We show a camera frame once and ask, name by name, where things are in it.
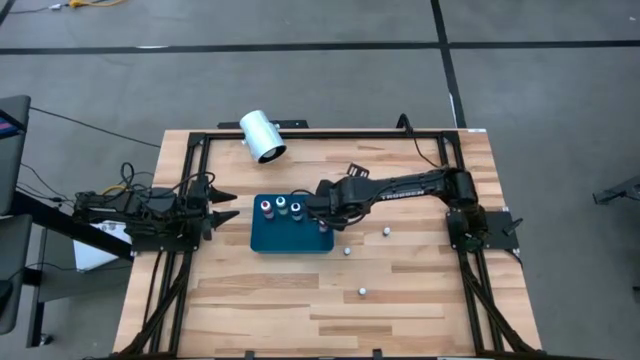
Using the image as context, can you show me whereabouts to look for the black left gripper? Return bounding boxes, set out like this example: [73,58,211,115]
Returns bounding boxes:
[187,175,242,242]

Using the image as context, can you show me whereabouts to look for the blue plastic tray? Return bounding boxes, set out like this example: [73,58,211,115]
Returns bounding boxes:
[249,193,335,255]

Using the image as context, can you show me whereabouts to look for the white cylinder lamp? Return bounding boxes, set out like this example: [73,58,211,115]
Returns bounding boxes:
[238,109,288,165]

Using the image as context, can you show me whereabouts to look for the black plate behind lamp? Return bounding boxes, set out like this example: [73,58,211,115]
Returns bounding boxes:
[217,119,310,130]

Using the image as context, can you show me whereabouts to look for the white box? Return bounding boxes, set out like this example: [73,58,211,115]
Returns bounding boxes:
[73,219,134,272]

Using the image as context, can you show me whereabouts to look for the black floor stand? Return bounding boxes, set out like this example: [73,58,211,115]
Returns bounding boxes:
[592,174,640,206]

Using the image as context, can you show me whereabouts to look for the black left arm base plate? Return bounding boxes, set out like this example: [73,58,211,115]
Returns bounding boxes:
[130,232,201,254]

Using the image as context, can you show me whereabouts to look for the black aluminium table frame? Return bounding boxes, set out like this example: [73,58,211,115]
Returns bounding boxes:
[113,128,544,360]

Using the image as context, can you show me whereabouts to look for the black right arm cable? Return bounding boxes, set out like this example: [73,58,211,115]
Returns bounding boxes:
[397,113,451,171]

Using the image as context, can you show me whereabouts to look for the black floor cable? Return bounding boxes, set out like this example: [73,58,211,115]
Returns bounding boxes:
[29,106,162,150]

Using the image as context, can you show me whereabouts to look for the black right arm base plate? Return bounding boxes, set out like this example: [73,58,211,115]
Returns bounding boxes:
[446,208,525,252]

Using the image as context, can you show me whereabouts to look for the yellow floor cable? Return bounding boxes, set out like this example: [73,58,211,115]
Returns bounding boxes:
[49,0,126,10]

